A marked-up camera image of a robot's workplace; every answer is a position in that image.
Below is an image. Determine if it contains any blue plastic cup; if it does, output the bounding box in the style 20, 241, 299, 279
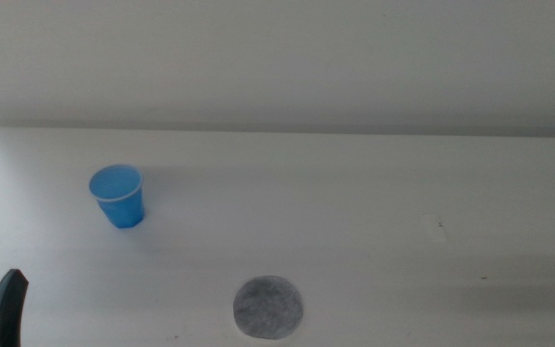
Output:
88, 164, 145, 229

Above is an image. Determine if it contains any round grey cup mat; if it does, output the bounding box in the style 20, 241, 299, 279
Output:
232, 275, 304, 340

